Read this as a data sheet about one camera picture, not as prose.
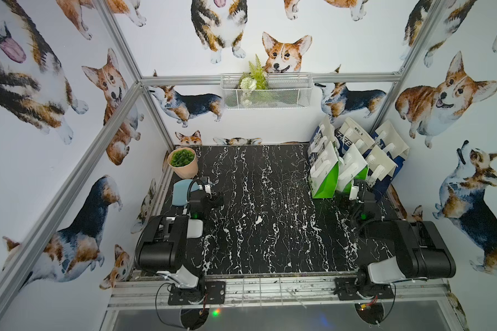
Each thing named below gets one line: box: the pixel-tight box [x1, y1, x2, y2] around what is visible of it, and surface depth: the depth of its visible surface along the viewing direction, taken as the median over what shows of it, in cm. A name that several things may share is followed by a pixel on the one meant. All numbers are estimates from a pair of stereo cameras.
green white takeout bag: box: [308, 141, 341, 199], surface depth 90 cm
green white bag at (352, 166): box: [336, 142, 369, 194], surface depth 87 cm
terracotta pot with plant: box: [167, 146, 199, 180], surface depth 104 cm
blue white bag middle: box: [334, 117, 375, 158], surface depth 97 cm
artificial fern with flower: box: [237, 53, 270, 107], surface depth 85 cm
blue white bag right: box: [365, 119, 410, 200], surface depth 88 cm
